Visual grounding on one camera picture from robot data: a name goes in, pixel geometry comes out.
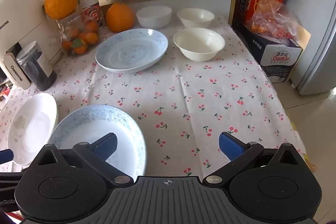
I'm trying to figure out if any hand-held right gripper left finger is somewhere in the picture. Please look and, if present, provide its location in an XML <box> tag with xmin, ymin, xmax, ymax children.
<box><xmin>31</xmin><ymin>132</ymin><xmax>137</xmax><ymax>186</ymax></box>

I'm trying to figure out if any white kitchen appliance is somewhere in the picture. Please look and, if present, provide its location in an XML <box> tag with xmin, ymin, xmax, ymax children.
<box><xmin>0</xmin><ymin>0</ymin><xmax>63</xmax><ymax>90</ymax></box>

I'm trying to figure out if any red label cup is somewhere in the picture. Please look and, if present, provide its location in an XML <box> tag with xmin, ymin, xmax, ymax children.
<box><xmin>83</xmin><ymin>2</ymin><xmax>101</xmax><ymax>28</ymax></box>

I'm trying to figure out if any plastic bag of oranges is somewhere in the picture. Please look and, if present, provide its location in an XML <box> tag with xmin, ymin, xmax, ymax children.
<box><xmin>247</xmin><ymin>0</ymin><xmax>298</xmax><ymax>39</ymax></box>

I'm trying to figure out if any white bowl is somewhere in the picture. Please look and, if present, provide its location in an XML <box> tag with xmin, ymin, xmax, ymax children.
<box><xmin>136</xmin><ymin>6</ymin><xmax>172</xmax><ymax>29</ymax></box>

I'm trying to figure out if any cream bowl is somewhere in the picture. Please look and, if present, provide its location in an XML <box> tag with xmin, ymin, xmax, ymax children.
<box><xmin>176</xmin><ymin>8</ymin><xmax>215</xmax><ymax>30</ymax></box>
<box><xmin>173</xmin><ymin>28</ymin><xmax>225</xmax><ymax>62</ymax></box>

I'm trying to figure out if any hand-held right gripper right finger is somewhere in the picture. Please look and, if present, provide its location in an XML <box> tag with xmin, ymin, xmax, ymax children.
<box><xmin>202</xmin><ymin>132</ymin><xmax>305</xmax><ymax>185</ymax></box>

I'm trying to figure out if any white floral plate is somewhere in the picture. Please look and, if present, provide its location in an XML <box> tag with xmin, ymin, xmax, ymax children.
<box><xmin>7</xmin><ymin>93</ymin><xmax>58</xmax><ymax>166</ymax></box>

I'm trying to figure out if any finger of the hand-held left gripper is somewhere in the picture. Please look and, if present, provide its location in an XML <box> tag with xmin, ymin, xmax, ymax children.
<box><xmin>0</xmin><ymin>149</ymin><xmax>13</xmax><ymax>164</ymax></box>

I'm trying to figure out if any cherry print tablecloth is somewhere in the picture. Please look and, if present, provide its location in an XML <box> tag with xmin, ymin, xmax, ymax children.
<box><xmin>0</xmin><ymin>11</ymin><xmax>309</xmax><ymax>180</ymax></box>

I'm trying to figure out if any dark and white cardboard box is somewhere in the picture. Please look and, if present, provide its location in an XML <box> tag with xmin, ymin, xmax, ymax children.
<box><xmin>234</xmin><ymin>22</ymin><xmax>302</xmax><ymax>83</ymax></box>

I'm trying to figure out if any blue patterned plate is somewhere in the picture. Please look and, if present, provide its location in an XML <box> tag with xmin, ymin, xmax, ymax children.
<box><xmin>95</xmin><ymin>28</ymin><xmax>168</xmax><ymax>73</ymax></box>
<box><xmin>49</xmin><ymin>105</ymin><xmax>147</xmax><ymax>177</ymax></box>

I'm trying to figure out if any grey refrigerator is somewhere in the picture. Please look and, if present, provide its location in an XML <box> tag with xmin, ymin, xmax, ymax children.
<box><xmin>286</xmin><ymin>0</ymin><xmax>336</xmax><ymax>96</ymax></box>

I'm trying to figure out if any glass jar of small oranges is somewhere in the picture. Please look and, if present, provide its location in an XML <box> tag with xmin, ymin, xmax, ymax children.
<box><xmin>46</xmin><ymin>5</ymin><xmax>100</xmax><ymax>56</ymax></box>

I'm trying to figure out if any clear jar with dark contents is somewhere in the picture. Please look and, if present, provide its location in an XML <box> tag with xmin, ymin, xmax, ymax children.
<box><xmin>16</xmin><ymin>40</ymin><xmax>58</xmax><ymax>91</ymax></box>

